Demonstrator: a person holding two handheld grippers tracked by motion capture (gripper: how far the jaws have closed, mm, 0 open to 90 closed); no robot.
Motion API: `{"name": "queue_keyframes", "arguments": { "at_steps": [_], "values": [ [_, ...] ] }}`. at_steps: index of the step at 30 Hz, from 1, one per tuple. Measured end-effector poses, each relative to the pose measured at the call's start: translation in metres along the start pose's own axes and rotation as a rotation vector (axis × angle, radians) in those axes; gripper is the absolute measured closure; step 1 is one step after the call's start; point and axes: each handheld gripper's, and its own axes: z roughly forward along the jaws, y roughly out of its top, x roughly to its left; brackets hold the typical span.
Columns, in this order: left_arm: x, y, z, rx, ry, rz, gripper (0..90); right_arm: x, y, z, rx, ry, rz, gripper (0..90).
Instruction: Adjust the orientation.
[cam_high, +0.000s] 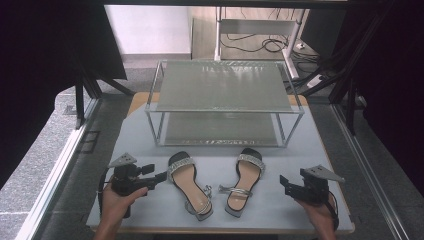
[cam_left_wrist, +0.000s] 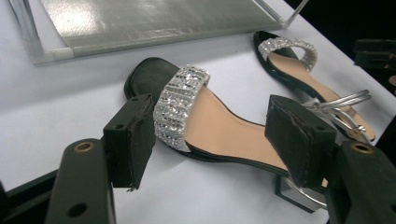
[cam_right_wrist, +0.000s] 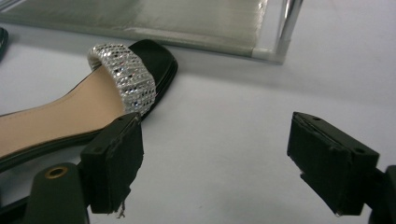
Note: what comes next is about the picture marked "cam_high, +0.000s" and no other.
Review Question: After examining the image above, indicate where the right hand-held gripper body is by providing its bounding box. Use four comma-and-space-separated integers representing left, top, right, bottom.
289, 164, 346, 206

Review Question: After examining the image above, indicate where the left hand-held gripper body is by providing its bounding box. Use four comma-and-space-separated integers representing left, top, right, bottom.
107, 152, 158, 219

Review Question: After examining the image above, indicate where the person's left hand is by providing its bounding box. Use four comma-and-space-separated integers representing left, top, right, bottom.
100, 181, 149, 231

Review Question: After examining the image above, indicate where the person's right hand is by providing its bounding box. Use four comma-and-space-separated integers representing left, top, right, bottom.
294, 193, 338, 234

